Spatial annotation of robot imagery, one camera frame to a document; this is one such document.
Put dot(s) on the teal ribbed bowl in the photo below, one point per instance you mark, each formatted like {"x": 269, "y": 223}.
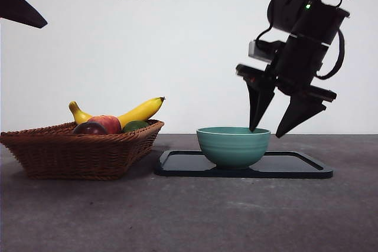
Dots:
{"x": 233, "y": 151}

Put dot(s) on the red orange peach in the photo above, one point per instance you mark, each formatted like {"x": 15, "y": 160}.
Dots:
{"x": 110, "y": 125}

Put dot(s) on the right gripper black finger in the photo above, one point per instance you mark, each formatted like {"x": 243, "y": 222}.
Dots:
{"x": 298, "y": 113}
{"x": 260, "y": 101}

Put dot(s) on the dark rectangular tray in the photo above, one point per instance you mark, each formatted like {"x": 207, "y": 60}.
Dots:
{"x": 280, "y": 169}

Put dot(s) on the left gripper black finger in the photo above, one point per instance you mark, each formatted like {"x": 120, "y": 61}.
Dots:
{"x": 14, "y": 7}

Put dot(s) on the brown wicker basket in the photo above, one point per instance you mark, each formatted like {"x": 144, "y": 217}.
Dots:
{"x": 74, "y": 157}

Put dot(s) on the right wrist grey camera box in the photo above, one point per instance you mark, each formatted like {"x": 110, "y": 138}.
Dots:
{"x": 255, "y": 49}

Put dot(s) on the yellow banana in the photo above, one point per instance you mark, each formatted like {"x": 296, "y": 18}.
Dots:
{"x": 141, "y": 110}

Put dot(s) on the dark purple plum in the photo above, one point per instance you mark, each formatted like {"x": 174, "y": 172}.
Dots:
{"x": 90, "y": 129}

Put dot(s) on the green avocado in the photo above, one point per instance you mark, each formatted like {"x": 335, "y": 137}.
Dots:
{"x": 134, "y": 126}

